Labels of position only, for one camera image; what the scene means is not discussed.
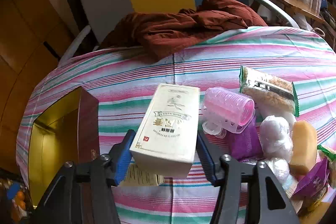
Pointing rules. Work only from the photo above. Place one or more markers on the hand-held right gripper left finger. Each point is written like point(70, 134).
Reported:
point(123, 158)

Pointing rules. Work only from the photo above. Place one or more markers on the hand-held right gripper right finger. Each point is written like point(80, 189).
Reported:
point(207, 163)

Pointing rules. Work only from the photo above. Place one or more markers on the small white green box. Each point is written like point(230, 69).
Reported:
point(143, 176)

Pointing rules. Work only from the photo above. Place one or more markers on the purple pouch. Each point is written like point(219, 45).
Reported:
point(244, 142)

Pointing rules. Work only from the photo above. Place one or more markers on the cream cardboard box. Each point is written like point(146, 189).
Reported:
point(168, 129)

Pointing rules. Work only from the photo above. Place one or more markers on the pink plastic bottle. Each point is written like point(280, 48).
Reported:
point(225, 108)

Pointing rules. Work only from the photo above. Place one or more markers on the gold tin box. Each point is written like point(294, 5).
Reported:
point(52, 140)

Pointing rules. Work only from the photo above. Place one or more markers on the white plastic bag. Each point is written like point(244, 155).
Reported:
point(275, 134)
point(278, 169)

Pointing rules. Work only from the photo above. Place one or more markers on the rice cracker snack packet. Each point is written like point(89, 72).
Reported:
point(267, 90)

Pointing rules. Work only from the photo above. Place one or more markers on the yellow sponge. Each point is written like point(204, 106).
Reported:
point(303, 145)

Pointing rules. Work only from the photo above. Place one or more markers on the green-edged snack packet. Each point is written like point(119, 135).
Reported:
point(328, 151)

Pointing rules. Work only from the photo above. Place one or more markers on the purple snack packet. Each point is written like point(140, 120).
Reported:
point(315, 179)

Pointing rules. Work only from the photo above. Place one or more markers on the orange fruit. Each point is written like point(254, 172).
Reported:
point(19, 195)
point(22, 205)

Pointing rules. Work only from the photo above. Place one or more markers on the maroon jacket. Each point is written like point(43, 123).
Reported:
point(183, 27)

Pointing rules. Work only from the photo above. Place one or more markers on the wooden wardrobe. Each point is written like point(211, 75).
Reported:
point(23, 29)

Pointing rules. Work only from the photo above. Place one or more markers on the white bed rail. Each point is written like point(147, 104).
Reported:
point(74, 43)

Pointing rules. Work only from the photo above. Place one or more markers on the grey bed rail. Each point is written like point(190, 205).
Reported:
point(270, 7)

